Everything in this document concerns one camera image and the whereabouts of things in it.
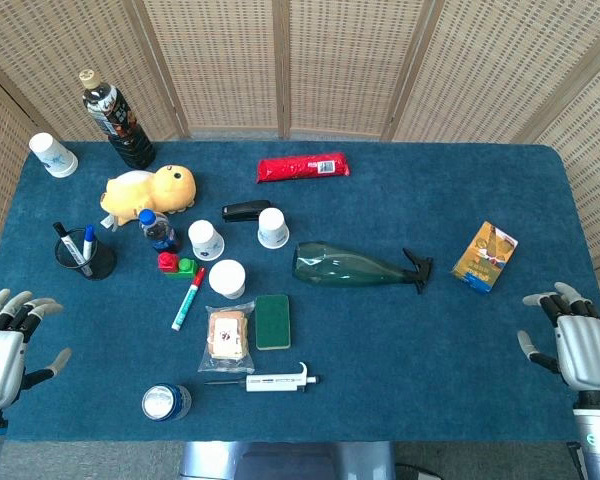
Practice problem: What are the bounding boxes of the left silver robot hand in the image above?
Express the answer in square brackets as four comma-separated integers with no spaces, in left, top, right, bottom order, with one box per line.
[0,288,73,411]

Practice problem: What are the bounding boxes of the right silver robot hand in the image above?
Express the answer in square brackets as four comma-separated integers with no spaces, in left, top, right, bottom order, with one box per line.
[517,282,600,394]

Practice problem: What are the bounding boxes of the green spray bottle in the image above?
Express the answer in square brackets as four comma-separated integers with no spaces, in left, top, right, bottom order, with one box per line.
[292,241,435,295]

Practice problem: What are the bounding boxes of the small blue-capped cola bottle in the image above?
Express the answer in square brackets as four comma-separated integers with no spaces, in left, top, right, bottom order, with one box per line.
[138,208,182,255]

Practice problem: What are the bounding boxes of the dark tea bottle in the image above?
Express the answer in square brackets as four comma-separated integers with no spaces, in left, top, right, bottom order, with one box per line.
[77,69,157,170]

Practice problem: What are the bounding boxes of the black-capped marker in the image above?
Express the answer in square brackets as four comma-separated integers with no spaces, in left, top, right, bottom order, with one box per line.
[52,221,94,278]

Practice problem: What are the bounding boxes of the black mesh pen holder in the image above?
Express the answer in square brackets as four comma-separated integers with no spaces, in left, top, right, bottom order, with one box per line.
[53,227,118,281]

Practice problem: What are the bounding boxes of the yellow drink carton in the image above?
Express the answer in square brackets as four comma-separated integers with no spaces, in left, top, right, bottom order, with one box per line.
[450,220,520,295]

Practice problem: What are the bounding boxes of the blue-capped marker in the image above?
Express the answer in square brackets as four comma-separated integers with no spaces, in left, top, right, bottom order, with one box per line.
[81,224,97,261]

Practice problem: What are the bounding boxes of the blue drink can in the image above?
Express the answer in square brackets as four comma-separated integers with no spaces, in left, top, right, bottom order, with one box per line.
[141,383,193,423]

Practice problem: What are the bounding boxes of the green marker with red cap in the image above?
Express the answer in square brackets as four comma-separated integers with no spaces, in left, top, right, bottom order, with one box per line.
[171,266,207,332]

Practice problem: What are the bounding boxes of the green toy brick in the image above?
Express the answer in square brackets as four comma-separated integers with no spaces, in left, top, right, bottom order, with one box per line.
[163,256,200,280]

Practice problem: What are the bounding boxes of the white paper cup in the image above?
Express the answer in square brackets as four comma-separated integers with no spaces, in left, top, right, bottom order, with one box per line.
[208,259,247,300]
[187,219,226,262]
[257,207,291,250]
[28,132,80,179]

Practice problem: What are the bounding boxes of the blue table carpet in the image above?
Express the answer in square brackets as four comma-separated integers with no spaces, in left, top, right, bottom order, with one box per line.
[0,140,600,444]

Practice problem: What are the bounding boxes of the yellow plush toy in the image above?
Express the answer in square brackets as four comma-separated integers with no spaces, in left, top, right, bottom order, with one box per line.
[98,164,199,232]

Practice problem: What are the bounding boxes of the packaged biscuits in clear bag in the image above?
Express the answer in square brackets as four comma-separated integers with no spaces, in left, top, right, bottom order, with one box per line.
[197,300,257,375]

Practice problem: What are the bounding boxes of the green scouring sponge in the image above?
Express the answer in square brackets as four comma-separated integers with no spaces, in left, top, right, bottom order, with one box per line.
[254,293,292,351]

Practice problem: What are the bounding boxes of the white pipette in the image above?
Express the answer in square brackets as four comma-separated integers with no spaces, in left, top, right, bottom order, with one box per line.
[203,361,323,394]

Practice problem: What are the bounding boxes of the black stapler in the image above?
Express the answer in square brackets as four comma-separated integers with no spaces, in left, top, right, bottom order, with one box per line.
[221,199,273,224]

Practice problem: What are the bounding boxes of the grey robot torso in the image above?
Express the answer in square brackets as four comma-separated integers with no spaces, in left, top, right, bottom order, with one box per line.
[178,441,397,480]

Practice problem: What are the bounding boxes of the red snack package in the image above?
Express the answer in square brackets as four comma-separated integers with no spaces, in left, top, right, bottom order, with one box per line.
[255,152,352,185]

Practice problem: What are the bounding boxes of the woven folding screen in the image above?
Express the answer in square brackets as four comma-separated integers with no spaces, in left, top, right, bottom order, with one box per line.
[0,0,600,346]

